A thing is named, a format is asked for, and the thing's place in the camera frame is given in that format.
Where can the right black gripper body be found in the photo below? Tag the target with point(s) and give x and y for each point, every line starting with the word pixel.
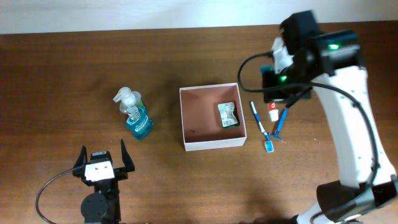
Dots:
pixel 288 76

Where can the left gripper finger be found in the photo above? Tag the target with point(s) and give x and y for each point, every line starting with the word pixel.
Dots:
pixel 127 161
pixel 80 163

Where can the blue disposable razor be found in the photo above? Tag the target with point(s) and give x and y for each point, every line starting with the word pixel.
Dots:
pixel 280 124

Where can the toothpaste tube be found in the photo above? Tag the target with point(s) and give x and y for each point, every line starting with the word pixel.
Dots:
pixel 273 111

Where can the green Dettol soap bar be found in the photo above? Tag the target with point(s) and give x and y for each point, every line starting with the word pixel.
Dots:
pixel 228 115

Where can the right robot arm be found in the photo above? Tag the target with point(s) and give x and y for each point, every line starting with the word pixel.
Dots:
pixel 331 64

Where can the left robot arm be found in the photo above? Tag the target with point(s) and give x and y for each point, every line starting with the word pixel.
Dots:
pixel 103 205

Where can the blue mouthwash bottle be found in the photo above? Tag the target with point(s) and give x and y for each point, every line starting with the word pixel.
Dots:
pixel 139 122

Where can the clear pump soap bottle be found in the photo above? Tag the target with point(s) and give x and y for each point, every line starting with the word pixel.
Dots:
pixel 127 99

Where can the blue white toothbrush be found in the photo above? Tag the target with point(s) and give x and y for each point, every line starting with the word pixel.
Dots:
pixel 268 143

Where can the white cardboard box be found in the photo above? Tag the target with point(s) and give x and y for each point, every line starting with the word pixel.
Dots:
pixel 202 126

